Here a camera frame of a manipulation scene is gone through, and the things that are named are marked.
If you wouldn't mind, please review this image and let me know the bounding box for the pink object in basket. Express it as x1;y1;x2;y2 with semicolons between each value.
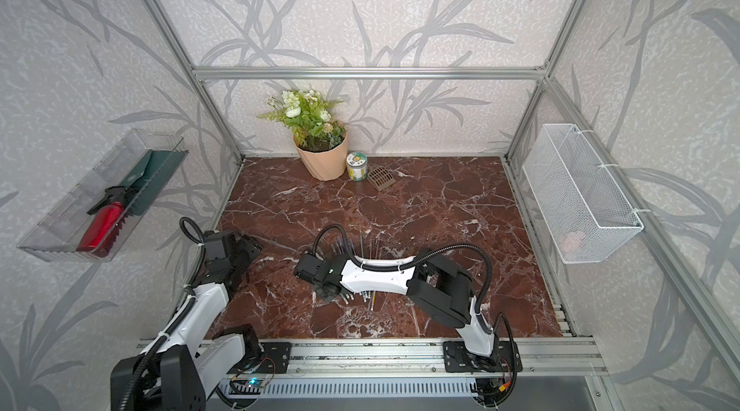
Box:
560;231;586;256

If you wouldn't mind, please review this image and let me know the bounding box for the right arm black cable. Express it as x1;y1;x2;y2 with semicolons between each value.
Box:
310;223;494;314

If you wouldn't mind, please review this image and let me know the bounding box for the terracotta pot with plant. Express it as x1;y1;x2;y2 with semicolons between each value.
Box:
258;89;348;182

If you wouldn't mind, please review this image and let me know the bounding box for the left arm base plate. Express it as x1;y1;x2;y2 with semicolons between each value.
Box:
245;342;292;374

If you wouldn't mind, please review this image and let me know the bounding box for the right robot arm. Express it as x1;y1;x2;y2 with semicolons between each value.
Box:
294;243;498;357

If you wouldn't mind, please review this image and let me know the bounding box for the red spray bottle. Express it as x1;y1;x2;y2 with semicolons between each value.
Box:
76;185;137;258

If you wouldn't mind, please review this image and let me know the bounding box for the yellow green tin can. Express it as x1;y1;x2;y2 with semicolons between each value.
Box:
346;152;368;182

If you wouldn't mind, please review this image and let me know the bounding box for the clear plastic wall tray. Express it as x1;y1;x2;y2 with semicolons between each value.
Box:
17;130;188;263

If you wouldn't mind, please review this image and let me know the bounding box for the brown slotted plastic piece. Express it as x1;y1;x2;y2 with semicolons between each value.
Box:
366;166;396;191

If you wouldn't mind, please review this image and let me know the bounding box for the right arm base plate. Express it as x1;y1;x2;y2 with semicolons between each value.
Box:
442;340;523;372

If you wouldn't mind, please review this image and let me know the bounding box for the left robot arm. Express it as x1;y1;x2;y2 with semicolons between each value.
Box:
110;232;265;410

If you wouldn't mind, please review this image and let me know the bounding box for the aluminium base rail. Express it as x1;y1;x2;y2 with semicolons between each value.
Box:
120;337;608;380

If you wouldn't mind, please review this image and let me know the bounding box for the circuit board with wires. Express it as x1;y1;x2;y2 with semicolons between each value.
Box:
227;374;275;397

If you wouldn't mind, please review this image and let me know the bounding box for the white wire mesh basket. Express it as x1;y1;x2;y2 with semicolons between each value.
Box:
523;124;644;264

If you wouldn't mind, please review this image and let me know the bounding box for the green garden trowel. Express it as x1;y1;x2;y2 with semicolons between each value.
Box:
119;150;173;216

